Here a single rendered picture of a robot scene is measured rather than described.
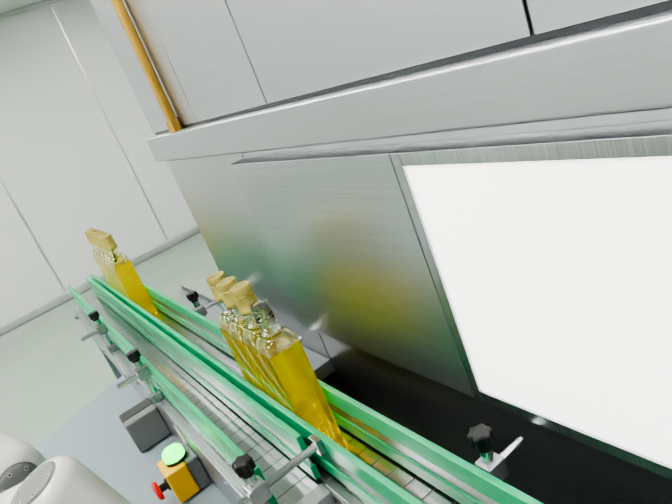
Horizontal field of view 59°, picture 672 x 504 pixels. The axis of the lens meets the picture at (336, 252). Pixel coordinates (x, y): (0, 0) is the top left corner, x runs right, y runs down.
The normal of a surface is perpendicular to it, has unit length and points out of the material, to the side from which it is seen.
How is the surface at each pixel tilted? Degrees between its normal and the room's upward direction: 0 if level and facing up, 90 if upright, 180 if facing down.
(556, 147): 90
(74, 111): 90
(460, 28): 90
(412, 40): 90
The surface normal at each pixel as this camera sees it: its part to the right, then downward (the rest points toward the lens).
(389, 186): -0.77, 0.47
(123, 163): 0.53, 0.10
